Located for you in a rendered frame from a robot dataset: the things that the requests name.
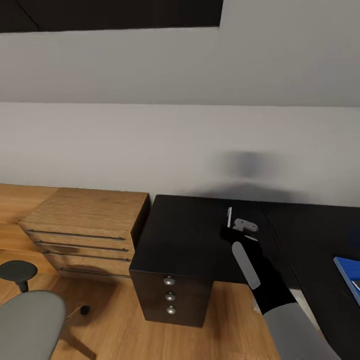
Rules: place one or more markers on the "desktop computer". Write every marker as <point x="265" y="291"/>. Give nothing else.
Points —
<point x="299" y="296"/>

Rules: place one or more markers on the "swivel chair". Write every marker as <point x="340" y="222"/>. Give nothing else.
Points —
<point x="32" y="322"/>

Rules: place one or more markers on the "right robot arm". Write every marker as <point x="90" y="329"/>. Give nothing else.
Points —
<point x="294" y="334"/>

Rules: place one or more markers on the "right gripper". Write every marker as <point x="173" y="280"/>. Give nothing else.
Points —
<point x="227" y="233"/>

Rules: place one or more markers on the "cabinet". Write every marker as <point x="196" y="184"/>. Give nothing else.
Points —
<point x="89" y="234"/>
<point x="172" y="299"/>

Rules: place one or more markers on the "bookcase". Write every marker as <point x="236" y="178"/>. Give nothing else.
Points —
<point x="15" y="202"/>

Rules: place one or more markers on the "folder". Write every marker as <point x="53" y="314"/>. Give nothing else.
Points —
<point x="350" y="270"/>

